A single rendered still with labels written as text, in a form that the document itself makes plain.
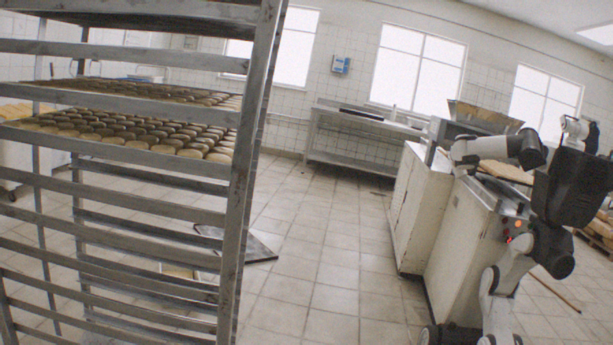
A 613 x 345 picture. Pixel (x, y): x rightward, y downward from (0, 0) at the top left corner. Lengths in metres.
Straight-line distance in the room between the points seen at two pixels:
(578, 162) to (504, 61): 4.61
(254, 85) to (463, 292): 1.60
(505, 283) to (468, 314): 0.35
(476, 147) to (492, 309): 0.80
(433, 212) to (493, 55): 3.79
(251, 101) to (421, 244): 2.06
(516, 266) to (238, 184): 1.36
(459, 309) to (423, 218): 0.76
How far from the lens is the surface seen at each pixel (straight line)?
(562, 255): 1.43
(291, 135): 5.43
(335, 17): 5.42
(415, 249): 2.51
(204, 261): 0.69
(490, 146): 1.40
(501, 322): 1.78
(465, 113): 2.40
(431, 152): 2.42
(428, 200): 2.39
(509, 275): 1.74
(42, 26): 1.03
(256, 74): 0.56
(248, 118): 0.56
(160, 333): 1.45
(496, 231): 1.78
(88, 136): 0.75
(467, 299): 1.96
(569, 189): 1.38
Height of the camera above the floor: 1.23
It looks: 15 degrees down
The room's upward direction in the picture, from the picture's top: 11 degrees clockwise
